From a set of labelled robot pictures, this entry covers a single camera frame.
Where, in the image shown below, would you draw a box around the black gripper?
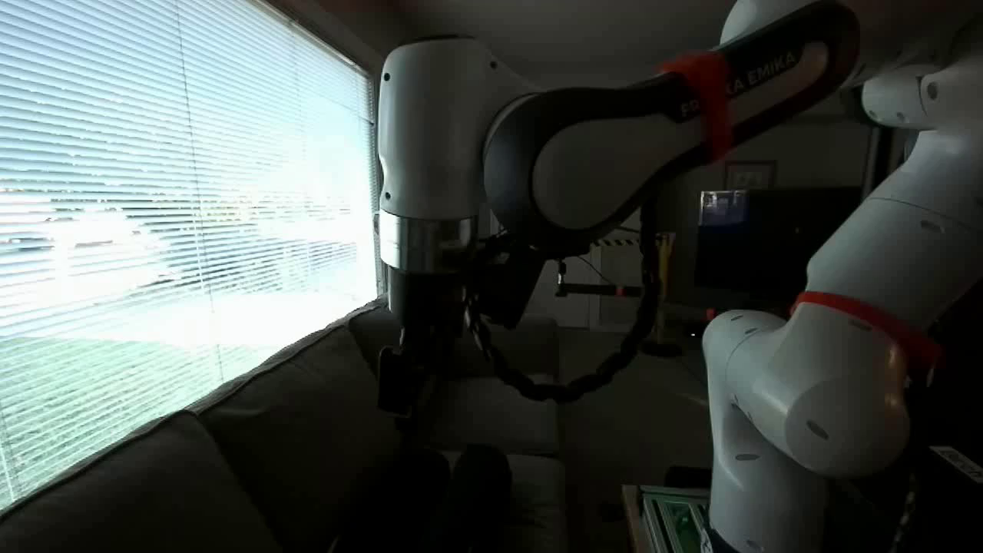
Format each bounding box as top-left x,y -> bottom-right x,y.
376,260 -> 479,418

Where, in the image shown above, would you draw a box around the grey fabric sofa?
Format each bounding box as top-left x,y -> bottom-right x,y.
0,301 -> 573,553

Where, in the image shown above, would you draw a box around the yellow black caution tape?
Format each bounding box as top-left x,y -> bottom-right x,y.
588,227 -> 669,255

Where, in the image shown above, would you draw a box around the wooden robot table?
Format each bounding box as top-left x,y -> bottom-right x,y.
617,483 -> 649,553

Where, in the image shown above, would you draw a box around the white window blinds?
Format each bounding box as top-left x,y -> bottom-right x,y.
0,0 -> 380,515

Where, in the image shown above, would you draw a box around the green white box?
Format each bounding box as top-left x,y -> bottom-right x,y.
637,483 -> 718,553

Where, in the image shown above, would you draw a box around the dark television screen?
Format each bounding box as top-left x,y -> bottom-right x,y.
694,183 -> 865,322

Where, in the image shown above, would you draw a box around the yellow stanchion post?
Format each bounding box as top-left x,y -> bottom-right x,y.
641,227 -> 689,360

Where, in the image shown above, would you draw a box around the red strap on forearm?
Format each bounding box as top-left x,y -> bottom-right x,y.
657,49 -> 737,164

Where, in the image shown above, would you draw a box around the red strap on lower link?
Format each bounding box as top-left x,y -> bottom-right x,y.
790,289 -> 944,374

